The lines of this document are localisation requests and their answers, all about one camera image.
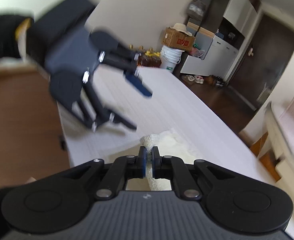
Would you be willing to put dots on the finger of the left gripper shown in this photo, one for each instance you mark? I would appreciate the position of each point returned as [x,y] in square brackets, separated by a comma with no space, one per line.
[125,60]
[123,122]

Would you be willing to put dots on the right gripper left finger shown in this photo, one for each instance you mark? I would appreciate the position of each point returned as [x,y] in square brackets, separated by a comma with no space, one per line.
[119,172]

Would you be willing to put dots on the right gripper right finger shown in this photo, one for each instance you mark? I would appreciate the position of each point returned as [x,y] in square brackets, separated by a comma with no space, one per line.
[176,171]

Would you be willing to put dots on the cream yellow towel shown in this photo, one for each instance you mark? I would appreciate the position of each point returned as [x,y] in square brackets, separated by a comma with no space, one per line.
[168,143]

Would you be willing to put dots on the gloved left hand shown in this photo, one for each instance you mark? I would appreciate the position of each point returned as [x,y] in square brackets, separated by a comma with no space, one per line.
[11,28]

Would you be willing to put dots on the cooking oil bottles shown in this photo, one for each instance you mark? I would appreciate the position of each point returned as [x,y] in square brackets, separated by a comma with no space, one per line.
[147,58]

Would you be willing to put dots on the white plastic buckets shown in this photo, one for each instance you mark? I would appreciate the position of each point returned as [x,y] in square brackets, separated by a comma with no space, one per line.
[170,57]

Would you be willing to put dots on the cardboard box with hat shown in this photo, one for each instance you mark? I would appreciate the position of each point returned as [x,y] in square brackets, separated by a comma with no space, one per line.
[177,40]

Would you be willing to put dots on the straw hat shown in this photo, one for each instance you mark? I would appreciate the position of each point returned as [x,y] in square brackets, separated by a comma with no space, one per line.
[182,28]

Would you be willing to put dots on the hanging grey bag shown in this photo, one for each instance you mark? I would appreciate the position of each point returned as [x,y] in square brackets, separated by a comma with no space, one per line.
[197,9]

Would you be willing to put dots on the shoes on floor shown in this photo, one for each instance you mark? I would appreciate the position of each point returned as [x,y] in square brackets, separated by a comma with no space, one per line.
[211,80]

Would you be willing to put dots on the grey white cabinet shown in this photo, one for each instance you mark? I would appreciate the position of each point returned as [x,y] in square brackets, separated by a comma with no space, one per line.
[219,37]

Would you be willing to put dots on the cream dining table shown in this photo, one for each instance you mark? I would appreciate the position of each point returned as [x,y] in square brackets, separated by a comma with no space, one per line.
[284,129]

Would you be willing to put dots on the dark brown door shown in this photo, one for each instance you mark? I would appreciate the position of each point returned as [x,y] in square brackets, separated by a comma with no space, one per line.
[263,62]

